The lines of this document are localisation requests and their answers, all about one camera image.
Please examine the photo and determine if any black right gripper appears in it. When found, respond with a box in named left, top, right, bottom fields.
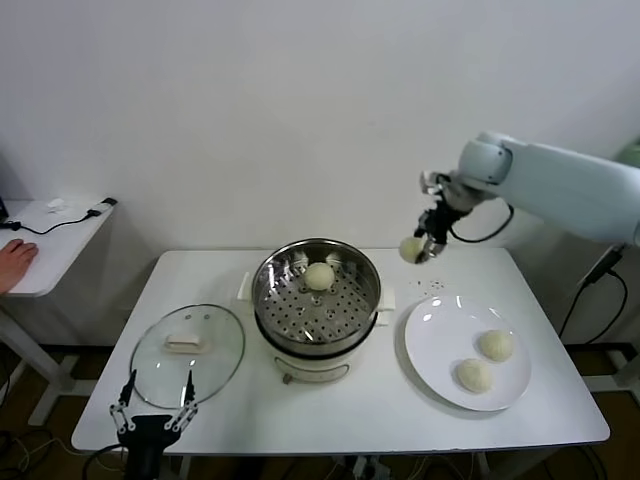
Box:
left=412, top=197, right=469, bottom=265

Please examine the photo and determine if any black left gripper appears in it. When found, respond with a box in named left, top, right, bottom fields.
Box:
left=109, top=369, right=200, bottom=480

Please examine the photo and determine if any white steamed baozi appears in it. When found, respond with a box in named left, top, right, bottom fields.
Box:
left=399, top=236, right=427, bottom=265
left=479, top=329, right=515, bottom=362
left=454, top=358, right=495, bottom=396
left=303, top=262, right=335, bottom=292

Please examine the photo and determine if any glass pot lid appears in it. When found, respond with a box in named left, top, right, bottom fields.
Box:
left=129, top=303, right=246, bottom=410

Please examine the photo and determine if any stainless steel steamer basket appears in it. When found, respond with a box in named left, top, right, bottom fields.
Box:
left=252, top=238, right=384, bottom=352

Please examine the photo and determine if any bare person hand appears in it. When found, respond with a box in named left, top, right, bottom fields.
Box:
left=0, top=238, right=40, bottom=295

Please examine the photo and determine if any white round plate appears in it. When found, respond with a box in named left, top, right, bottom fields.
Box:
left=403, top=295, right=532, bottom=413

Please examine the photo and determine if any cream electric cooking pot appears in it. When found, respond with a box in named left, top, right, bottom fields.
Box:
left=237, top=272, right=399, bottom=386

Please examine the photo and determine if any black power adapter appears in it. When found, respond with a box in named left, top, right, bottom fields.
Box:
left=581, top=244, right=626, bottom=289

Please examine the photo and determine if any white side desk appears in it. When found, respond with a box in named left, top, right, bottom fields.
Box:
left=0, top=199, right=117, bottom=426

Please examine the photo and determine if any mint green appliance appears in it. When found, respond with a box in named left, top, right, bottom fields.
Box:
left=613, top=142, right=640, bottom=166

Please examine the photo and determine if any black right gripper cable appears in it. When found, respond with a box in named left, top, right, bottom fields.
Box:
left=449, top=202, right=516, bottom=245

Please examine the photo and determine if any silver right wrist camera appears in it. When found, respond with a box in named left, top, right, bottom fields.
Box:
left=419, top=170, right=449, bottom=196

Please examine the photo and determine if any black desk cable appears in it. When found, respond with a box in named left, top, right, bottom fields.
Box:
left=0, top=208, right=105, bottom=236

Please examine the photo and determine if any black power cable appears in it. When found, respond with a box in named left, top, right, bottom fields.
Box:
left=558, top=269, right=629, bottom=346

